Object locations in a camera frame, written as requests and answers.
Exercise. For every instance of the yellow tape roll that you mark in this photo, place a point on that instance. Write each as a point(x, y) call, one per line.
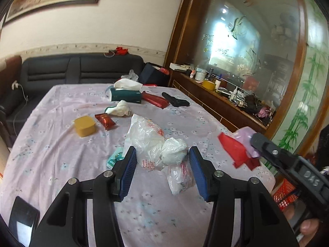
point(208, 85)

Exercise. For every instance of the black smartphone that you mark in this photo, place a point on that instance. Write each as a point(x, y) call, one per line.
point(23, 216)

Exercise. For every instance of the wooden sideboard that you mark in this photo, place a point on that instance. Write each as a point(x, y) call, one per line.
point(218, 108)

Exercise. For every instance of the red-brown snack wrapper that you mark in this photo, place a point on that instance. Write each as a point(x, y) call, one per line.
point(105, 120)

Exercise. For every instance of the white jar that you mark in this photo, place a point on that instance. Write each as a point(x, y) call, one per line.
point(200, 74)

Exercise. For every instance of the dark clutter pile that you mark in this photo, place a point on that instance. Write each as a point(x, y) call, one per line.
point(253, 103)

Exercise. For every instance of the clear crumpled plastic bag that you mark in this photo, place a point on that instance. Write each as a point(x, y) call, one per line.
point(132, 75)

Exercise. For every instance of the dark paper bag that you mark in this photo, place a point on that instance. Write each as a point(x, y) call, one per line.
point(150, 74)

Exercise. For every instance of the green tissue box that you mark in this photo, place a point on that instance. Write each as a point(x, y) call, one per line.
point(128, 96)

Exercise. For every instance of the small clear plastic bag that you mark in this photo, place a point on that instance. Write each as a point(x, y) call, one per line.
point(178, 180)

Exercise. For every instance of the brown armchair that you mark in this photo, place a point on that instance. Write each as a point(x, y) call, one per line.
point(11, 67)

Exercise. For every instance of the large white plastic bag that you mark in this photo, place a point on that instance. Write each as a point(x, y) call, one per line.
point(144, 139)

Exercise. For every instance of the orange plastic basket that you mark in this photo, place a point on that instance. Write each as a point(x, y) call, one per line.
point(285, 198)

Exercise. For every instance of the etched fish glass panel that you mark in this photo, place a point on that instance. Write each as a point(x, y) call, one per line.
point(244, 30)

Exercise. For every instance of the red item in bag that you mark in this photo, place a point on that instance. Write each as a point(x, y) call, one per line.
point(163, 71)

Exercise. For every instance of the flat white box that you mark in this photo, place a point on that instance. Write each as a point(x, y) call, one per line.
point(180, 66)

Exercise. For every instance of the pink crumpled item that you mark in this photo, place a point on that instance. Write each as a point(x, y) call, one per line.
point(263, 113)

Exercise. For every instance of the red cloth item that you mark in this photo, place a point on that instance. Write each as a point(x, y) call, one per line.
point(121, 51)

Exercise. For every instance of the small white bottle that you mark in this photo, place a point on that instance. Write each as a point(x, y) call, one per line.
point(234, 93)

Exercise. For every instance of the purple wrapper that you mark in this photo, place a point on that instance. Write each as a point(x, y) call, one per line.
point(244, 136)

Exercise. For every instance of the red plastic wrapper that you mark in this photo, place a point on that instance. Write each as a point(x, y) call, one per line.
point(234, 149)

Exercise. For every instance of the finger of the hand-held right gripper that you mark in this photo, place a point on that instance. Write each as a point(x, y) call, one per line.
point(264, 145)

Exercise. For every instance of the teal tissue pack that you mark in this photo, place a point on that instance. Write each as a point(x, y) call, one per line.
point(114, 159)

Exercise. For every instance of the yellow plastic container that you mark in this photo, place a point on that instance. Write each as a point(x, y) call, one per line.
point(84, 126)

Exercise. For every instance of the black bottle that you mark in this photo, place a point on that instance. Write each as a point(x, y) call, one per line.
point(210, 73)

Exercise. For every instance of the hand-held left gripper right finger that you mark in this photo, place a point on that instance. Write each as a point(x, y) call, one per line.
point(199, 169)

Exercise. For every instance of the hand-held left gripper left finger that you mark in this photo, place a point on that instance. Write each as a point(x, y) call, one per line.
point(128, 169)

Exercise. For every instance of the black leather sofa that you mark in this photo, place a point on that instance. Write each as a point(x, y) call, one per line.
point(51, 69)

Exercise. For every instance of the long red snack packet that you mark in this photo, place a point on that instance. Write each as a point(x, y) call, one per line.
point(154, 99)

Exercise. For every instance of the small white cup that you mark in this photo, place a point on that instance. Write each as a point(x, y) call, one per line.
point(218, 84)

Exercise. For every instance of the bamboo pattern glass panel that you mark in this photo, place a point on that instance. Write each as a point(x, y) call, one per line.
point(311, 82)

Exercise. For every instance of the white knotted plastic bag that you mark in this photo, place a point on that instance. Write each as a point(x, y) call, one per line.
point(174, 150)

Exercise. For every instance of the person's right hand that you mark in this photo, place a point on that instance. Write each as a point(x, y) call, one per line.
point(308, 227)

